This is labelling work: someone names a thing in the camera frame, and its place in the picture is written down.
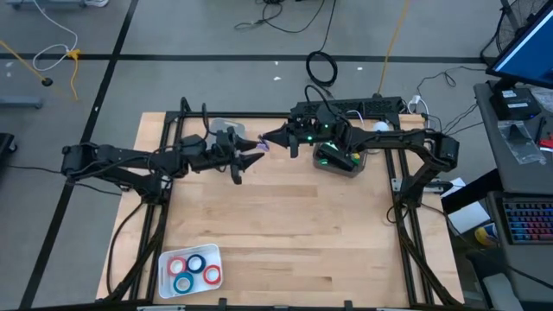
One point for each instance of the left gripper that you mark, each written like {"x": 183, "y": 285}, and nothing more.
{"x": 207, "y": 153}

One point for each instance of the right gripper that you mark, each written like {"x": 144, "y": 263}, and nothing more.
{"x": 317, "y": 129}

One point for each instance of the purple staple remover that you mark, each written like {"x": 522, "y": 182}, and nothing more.
{"x": 261, "y": 147}

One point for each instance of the black stapler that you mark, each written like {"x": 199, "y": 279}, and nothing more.
{"x": 337, "y": 160}

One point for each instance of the dark blue tape roll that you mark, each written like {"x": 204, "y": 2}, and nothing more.
{"x": 188, "y": 264}

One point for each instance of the red tape roll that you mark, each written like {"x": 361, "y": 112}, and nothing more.
{"x": 205, "y": 274}

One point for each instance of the pink tape roll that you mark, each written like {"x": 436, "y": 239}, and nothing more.
{"x": 169, "y": 266}

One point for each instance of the teal tape roll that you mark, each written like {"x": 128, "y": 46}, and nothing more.
{"x": 175, "y": 283}

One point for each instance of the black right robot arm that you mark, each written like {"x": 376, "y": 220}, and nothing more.
{"x": 397, "y": 138}

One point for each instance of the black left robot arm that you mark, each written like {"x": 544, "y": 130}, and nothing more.
{"x": 112, "y": 160}

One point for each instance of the grey plastic bin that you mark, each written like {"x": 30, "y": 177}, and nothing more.
{"x": 224, "y": 124}

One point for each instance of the brown translucent plastic bin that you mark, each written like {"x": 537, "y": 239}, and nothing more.
{"x": 345, "y": 172}

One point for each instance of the white bulb table lamp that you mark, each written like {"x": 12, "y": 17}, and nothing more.
{"x": 381, "y": 126}

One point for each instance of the black perforated metal box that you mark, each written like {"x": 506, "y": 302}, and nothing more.
{"x": 380, "y": 105}

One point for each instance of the white plastic tray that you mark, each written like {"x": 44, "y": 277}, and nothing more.
{"x": 211, "y": 252}

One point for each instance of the white paper sheet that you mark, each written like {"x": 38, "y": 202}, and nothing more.
{"x": 468, "y": 217}

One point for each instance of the person's foot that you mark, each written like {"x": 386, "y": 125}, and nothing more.
{"x": 97, "y": 2}

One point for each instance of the grey metal cart base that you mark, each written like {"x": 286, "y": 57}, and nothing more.
{"x": 47, "y": 4}
{"x": 19, "y": 103}

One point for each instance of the black mini computer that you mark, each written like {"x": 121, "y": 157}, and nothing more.
{"x": 514, "y": 103}

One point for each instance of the clear plastic bag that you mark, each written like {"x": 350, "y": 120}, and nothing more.
{"x": 518, "y": 142}

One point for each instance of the black caster base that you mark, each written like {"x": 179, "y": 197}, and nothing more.
{"x": 5, "y": 147}

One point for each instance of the black floor fan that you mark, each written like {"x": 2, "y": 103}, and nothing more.
{"x": 507, "y": 30}

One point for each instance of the grey desk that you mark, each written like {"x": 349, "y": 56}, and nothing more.
{"x": 535, "y": 181}

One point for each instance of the computer monitor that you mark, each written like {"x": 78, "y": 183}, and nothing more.
{"x": 527, "y": 52}

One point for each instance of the backlit computer keyboard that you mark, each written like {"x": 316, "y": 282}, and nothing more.
{"x": 529, "y": 220}

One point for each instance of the red hand tool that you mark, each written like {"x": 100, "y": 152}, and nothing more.
{"x": 546, "y": 142}

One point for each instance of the black aluminium table frame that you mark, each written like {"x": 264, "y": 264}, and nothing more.
{"x": 259, "y": 115}

